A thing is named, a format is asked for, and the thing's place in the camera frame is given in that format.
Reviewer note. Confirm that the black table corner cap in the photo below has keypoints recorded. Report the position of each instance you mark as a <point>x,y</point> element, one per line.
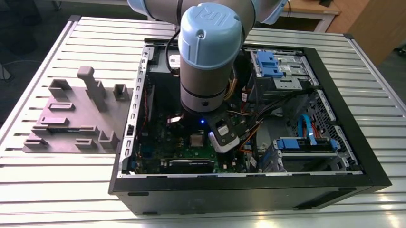
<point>347,36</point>
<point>75,18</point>

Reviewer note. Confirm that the wooden cabinet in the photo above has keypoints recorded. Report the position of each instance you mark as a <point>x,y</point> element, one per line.
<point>374,28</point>

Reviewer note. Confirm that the grey parts rack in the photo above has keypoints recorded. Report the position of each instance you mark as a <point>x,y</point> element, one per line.
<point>82,114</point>

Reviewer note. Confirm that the grey metal drive cage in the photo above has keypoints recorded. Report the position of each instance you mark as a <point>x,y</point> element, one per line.
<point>310,154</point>
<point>287,86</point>

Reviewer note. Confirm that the green motherboard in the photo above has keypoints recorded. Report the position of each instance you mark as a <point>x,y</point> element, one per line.
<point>158,142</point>

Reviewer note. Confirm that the CPU socket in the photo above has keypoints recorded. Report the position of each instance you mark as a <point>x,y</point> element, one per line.
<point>197,148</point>

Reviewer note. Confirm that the blue disk carrier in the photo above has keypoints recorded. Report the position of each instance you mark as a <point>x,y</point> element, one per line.
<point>267,59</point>
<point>273,72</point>

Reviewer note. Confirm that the wooden desk white frame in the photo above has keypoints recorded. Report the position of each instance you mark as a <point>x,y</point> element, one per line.
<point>317,9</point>

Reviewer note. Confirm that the RAM stick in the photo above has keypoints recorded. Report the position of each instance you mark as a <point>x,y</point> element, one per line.
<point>63,130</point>

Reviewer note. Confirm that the black graphics card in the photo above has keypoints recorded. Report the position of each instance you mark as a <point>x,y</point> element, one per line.
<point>190,165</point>

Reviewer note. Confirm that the hard disk in blue carrier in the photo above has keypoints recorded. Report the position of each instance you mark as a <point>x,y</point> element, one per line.
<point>289,144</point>

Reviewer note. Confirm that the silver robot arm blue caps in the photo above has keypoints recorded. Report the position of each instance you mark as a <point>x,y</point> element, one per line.
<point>206,47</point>

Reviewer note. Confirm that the silver CPU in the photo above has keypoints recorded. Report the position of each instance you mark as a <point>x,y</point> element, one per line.
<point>197,140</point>

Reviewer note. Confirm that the grey power supply unit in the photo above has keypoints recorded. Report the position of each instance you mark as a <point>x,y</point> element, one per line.
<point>162,90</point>

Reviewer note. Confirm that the black RAM slot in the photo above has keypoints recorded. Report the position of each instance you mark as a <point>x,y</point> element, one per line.
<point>223,161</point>

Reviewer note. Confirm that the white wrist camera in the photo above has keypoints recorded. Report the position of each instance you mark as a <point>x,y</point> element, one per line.
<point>223,140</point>

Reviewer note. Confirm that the black PC case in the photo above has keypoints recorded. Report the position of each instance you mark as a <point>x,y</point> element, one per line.
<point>222,194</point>

